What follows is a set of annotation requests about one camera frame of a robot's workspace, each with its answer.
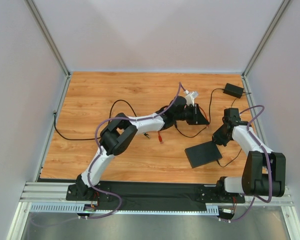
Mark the black network switch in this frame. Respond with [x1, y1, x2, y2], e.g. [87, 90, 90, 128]
[184, 141, 222, 169]

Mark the aluminium frame post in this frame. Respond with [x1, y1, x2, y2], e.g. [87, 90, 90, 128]
[241, 0, 293, 79]
[24, 0, 71, 78]

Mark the thin black adapter output cable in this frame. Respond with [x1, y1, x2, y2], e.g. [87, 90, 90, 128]
[204, 87, 243, 168]

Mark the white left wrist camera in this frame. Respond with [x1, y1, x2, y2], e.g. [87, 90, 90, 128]
[184, 90, 199, 106]

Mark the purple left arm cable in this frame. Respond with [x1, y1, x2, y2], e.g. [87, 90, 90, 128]
[29, 82, 188, 227]

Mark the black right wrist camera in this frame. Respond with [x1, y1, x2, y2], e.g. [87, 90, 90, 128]
[222, 107, 241, 126]

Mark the black braided cable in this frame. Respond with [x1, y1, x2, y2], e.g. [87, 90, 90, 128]
[53, 99, 151, 141]

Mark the aluminium front rail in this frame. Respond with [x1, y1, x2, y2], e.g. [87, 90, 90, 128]
[20, 182, 72, 202]

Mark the left aluminium frame post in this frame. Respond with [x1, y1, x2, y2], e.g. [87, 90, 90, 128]
[24, 0, 71, 78]

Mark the black power cord with plug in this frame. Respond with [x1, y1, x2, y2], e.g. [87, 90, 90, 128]
[174, 92, 252, 139]

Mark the black power adapter brick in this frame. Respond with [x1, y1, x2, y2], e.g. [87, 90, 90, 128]
[223, 83, 244, 99]

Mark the right aluminium frame post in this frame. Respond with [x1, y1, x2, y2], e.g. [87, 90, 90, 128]
[241, 0, 293, 79]

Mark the black base mat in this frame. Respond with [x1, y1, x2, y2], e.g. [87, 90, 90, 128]
[37, 177, 243, 211]

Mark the slotted grey cable duct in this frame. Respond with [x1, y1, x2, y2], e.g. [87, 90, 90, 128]
[29, 202, 219, 216]

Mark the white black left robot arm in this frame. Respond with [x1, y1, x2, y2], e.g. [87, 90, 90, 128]
[73, 96, 210, 200]

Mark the red ethernet cable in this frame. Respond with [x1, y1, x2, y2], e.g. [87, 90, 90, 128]
[157, 106, 211, 145]

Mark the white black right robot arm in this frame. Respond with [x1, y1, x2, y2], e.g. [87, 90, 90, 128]
[212, 123, 286, 203]

